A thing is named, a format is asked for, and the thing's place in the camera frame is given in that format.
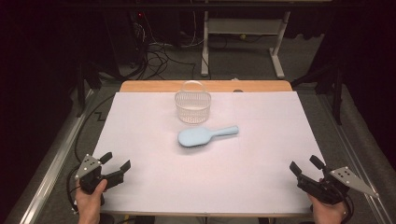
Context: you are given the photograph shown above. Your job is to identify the white table cover sheet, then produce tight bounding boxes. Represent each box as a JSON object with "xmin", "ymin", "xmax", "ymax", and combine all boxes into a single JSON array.
[{"xmin": 92, "ymin": 91, "xmax": 326, "ymax": 215}]

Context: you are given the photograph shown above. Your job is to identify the tangle of floor cables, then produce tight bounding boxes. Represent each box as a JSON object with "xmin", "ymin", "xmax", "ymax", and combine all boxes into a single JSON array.
[{"xmin": 132, "ymin": 12, "xmax": 198, "ymax": 80}]

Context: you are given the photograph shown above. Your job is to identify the aluminium floor rail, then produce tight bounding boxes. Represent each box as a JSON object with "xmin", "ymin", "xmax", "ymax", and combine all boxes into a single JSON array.
[
  {"xmin": 317, "ymin": 92, "xmax": 394, "ymax": 224},
  {"xmin": 18, "ymin": 89, "xmax": 95, "ymax": 224}
]

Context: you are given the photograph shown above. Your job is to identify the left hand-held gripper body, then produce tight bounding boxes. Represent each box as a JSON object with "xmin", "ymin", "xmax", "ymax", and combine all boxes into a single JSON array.
[{"xmin": 75, "ymin": 153, "xmax": 125, "ymax": 195}]

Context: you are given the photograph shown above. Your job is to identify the person's right hand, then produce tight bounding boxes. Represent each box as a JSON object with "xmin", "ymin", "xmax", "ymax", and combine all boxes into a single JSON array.
[{"xmin": 307, "ymin": 194, "xmax": 347, "ymax": 224}]

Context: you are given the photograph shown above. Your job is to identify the person's left hand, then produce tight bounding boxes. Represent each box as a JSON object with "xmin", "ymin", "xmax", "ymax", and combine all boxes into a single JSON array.
[{"xmin": 75, "ymin": 179, "xmax": 108, "ymax": 219}]

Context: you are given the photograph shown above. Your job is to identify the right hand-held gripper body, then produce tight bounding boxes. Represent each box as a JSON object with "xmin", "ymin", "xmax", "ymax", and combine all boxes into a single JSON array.
[{"xmin": 298, "ymin": 166, "xmax": 380, "ymax": 205}]

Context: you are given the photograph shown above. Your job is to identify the white metal stand frame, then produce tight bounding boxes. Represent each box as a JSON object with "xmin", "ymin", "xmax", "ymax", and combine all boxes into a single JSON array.
[{"xmin": 200, "ymin": 0, "xmax": 291, "ymax": 80}]

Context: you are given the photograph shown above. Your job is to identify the clear plastic basket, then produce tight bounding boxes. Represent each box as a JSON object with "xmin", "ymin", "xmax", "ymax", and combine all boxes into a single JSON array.
[{"xmin": 174, "ymin": 79, "xmax": 213, "ymax": 125}]

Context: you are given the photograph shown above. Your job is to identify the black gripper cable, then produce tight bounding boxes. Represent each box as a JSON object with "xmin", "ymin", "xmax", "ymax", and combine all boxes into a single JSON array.
[
  {"xmin": 341, "ymin": 191, "xmax": 355, "ymax": 224},
  {"xmin": 65, "ymin": 93, "xmax": 117, "ymax": 213}
]

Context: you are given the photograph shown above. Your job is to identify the black metal stand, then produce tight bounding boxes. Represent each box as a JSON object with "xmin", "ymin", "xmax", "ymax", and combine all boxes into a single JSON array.
[
  {"xmin": 290, "ymin": 60, "xmax": 347, "ymax": 126},
  {"xmin": 75, "ymin": 61, "xmax": 103, "ymax": 119}
]

